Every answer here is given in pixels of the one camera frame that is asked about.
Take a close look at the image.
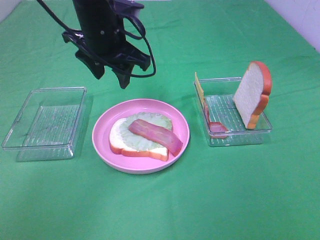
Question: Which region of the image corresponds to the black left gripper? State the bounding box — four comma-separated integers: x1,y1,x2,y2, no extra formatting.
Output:
62,14,151,89

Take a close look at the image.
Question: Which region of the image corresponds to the toy lettuce leaf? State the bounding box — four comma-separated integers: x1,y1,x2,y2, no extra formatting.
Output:
119,112,173,151

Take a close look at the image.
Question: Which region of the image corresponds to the toy bread slice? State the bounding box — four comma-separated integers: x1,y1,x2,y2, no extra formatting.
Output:
109,118,169,162
233,61,273,130

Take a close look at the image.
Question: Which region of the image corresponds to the yellow toy cheese slice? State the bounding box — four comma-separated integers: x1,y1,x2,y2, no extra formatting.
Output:
194,72,205,106

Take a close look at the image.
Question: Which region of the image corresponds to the toy bacon strip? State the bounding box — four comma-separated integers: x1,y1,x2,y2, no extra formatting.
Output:
203,101,229,139
128,119,183,156

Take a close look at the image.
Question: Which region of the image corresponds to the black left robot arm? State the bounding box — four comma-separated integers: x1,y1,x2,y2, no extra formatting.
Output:
62,0,154,89

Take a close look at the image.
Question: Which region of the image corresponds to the left clear plastic tray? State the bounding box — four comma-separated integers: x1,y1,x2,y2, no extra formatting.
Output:
1,86,87,162

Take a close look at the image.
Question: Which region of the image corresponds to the clear plastic tray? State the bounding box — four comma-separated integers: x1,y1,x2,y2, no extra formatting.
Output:
193,77,272,147
1,86,87,162

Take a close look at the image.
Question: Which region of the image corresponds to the pink round plate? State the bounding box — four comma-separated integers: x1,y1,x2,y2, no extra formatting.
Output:
92,98,190,174

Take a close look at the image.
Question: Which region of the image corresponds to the right clear plastic tray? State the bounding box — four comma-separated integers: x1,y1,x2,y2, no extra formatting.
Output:
193,77,272,147

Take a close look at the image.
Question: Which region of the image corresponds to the green tablecloth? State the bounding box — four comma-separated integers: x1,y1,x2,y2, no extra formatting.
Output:
0,0,320,240

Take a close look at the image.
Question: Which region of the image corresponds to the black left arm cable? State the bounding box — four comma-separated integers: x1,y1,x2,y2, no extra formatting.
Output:
36,0,157,78

